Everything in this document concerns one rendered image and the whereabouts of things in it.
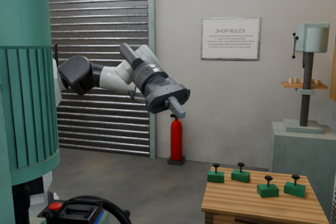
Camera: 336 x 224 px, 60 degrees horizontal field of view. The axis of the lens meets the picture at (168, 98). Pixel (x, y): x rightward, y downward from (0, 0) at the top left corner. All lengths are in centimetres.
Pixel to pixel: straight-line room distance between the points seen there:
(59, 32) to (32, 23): 357
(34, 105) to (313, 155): 231
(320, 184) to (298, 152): 31
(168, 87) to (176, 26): 274
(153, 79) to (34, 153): 37
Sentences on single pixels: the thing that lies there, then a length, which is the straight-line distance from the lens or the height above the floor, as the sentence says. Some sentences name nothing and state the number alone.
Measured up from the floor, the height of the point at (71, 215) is 100.
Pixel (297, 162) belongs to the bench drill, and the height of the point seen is 49.
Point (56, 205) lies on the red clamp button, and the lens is 82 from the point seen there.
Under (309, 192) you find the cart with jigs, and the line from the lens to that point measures 207.
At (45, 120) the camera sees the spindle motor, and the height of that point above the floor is 129.
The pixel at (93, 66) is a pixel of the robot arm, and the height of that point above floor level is 133.
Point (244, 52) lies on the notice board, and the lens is 336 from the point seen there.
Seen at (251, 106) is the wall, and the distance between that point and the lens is 344.
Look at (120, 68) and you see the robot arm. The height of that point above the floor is 135.
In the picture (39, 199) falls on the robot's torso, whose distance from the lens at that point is 158.
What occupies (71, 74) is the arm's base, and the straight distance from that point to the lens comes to 117.
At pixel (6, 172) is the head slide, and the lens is 49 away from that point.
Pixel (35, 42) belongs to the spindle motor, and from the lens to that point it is 51.
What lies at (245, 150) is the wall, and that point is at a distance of 359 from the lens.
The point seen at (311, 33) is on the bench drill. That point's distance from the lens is 233.
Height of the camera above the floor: 142
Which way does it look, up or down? 10 degrees down
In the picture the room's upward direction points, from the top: straight up
